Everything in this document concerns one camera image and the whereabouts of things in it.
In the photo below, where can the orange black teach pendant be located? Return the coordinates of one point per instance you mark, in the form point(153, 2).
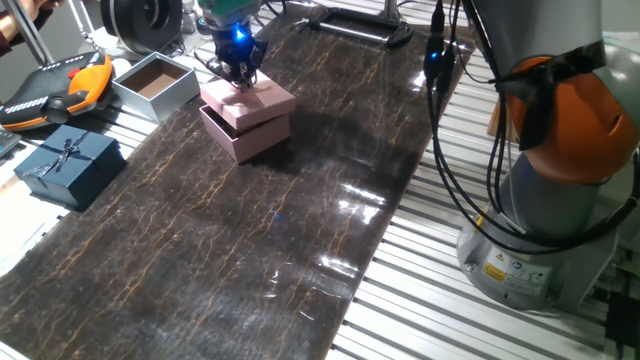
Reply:
point(50, 100)

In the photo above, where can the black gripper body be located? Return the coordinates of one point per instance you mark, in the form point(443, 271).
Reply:
point(237, 50)

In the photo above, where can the blue gift box with bow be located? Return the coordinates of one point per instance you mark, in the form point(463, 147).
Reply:
point(75, 170)

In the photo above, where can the black box device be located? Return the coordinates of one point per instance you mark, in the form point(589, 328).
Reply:
point(622, 320)

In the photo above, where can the pink open box base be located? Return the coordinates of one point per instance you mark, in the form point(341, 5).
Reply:
point(260, 142)

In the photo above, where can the black keyboard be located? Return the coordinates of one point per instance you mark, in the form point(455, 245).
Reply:
point(7, 142)

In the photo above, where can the person forearm dark sleeve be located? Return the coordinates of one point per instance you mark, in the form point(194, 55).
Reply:
point(7, 35)

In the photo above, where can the upright aluminium post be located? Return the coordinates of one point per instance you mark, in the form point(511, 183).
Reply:
point(30, 30)

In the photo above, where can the pink box lid with ribbon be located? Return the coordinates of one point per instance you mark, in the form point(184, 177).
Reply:
point(250, 102)

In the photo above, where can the dark marble pattern mat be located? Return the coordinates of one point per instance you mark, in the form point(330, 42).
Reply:
point(200, 280)

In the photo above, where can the person hand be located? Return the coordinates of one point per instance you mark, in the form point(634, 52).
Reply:
point(42, 4)

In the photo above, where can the wooden block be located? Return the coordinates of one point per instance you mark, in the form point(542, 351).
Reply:
point(497, 125)

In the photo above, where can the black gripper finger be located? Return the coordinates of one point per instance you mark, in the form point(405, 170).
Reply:
point(234, 79)
point(248, 81)

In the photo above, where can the grey open box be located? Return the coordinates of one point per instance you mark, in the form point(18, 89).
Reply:
point(155, 85)

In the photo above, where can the white round cap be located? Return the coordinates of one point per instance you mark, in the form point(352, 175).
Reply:
point(121, 67)

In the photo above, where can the black stand with silver pole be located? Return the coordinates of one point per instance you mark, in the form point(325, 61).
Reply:
point(395, 35)

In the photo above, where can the black filament spool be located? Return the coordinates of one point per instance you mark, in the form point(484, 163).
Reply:
point(140, 22)

